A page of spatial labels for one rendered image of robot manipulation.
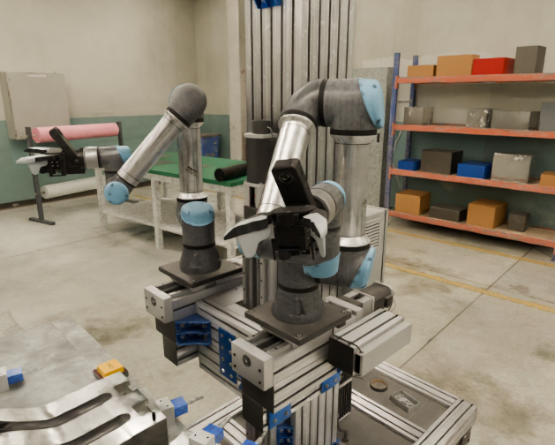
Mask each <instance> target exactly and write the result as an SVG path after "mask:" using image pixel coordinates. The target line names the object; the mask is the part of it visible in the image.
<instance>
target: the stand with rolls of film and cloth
mask: <svg viewBox="0 0 555 445"><path fill-rule="evenodd" d="M54 127H55V126H50V127H35V128H33V130H32V131H31V127H29V126H28V127H25V130H26V141H27V146H28V147H34V143H33V140H34V141H35V142H36V143H45V142H55V140H53V139H52V138H51V136H50V135H49V130H50V129H52V128H54ZM57 128H59V129H60V130H61V132H62V133H63V135H64V137H65V138H66V139H67V140H82V139H92V138H102V137H111V136H117V135H118V144H119V146H123V145H124V143H123V133H122V124H121V121H117V122H116V123H106V124H78V125H64V126H57ZM39 172H40V173H41V174H45V173H49V171H48V166H47V165H46V166H43V167H40V171H39ZM32 176H33V182H34V193H35V198H36V205H37V210H38V216H39V218H36V217H30V218H29V221H32V222H36V223H43V224H47V225H51V226H52V225H56V222H52V221H48V220H44V214H43V208H42V202H41V195H42V197H43V198H44V199H49V198H54V197H58V196H63V195H66V194H71V193H75V192H83V191H88V190H93V189H97V187H96V179H95V177H87V178H81V179H77V180H72V181H67V182H62V183H56V184H52V185H43V186H42V187H41V190H40V185H39V178H38V174H36V175H34V174H32ZM102 180H103V187H105V185H106V180H105V175H102ZM126 202H130V203H138V202H139V201H138V200H129V199H128V200H126Z"/></svg>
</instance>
